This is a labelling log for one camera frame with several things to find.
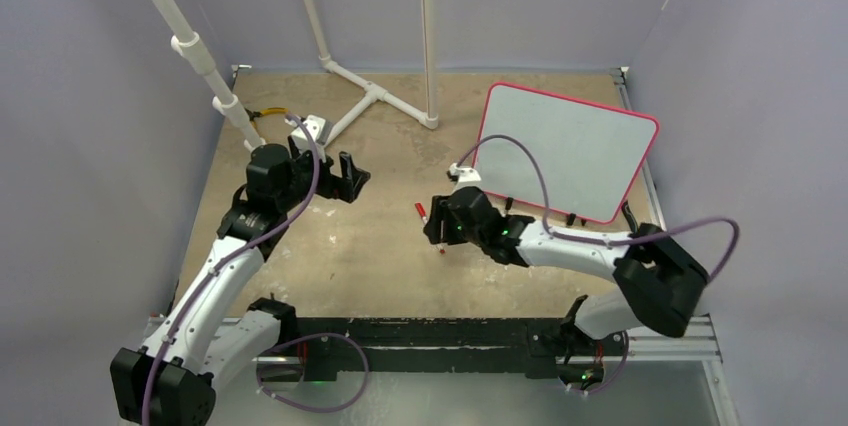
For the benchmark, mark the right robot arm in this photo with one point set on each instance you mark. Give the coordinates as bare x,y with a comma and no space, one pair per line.
658,283

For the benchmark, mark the aluminium extrusion frame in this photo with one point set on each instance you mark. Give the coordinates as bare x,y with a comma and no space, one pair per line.
584,376

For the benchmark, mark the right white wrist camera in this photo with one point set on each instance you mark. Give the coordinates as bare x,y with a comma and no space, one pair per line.
463,176

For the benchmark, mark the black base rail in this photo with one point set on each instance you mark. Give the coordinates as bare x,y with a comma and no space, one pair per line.
536,348

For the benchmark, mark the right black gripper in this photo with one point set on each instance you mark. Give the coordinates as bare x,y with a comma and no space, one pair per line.
442,216

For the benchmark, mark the white PVC pipe frame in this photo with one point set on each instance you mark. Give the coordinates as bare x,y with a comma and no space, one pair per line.
188,44

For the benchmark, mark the red-framed whiteboard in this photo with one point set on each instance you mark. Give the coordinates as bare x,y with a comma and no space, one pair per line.
578,157

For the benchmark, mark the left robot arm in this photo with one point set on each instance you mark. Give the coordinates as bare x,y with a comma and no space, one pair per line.
175,376

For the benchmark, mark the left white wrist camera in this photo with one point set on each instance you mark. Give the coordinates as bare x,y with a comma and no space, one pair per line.
315,130

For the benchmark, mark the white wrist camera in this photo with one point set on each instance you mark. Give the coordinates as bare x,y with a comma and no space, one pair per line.
315,130
463,176

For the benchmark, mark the red whiteboard marker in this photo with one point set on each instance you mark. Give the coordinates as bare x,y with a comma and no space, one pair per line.
420,209

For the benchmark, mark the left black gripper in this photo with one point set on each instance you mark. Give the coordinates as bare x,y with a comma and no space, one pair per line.
340,186

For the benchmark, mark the yellow-handled pliers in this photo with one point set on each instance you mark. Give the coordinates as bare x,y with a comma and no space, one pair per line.
253,115

